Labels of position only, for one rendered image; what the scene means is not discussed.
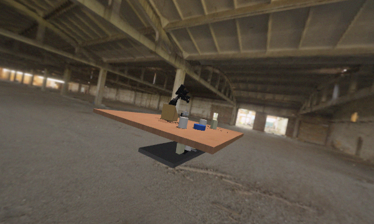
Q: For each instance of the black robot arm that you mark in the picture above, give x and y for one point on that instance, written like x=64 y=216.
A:
x=180 y=89

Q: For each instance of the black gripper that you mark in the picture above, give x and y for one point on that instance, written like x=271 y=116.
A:
x=183 y=96

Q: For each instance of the blue short cylinder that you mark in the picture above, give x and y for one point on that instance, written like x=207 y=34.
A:
x=199 y=127

